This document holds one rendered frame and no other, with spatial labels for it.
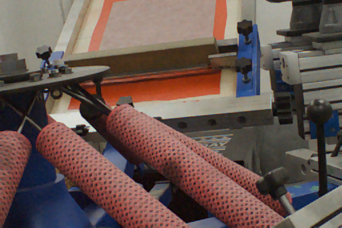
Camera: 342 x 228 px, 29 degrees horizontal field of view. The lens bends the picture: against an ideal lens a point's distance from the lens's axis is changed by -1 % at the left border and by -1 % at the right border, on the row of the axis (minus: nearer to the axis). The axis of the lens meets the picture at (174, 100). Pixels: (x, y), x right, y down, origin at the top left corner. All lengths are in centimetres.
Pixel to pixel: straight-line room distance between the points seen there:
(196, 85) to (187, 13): 35
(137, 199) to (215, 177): 13
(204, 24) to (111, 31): 29
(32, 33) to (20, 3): 28
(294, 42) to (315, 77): 51
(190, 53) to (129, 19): 41
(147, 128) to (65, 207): 20
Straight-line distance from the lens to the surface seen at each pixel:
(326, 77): 202
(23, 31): 598
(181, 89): 175
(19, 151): 85
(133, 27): 204
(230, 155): 196
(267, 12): 548
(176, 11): 206
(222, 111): 151
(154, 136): 91
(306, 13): 251
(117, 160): 147
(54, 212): 103
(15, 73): 102
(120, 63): 177
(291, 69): 200
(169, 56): 174
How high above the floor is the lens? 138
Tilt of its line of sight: 7 degrees down
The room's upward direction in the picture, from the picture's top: 7 degrees counter-clockwise
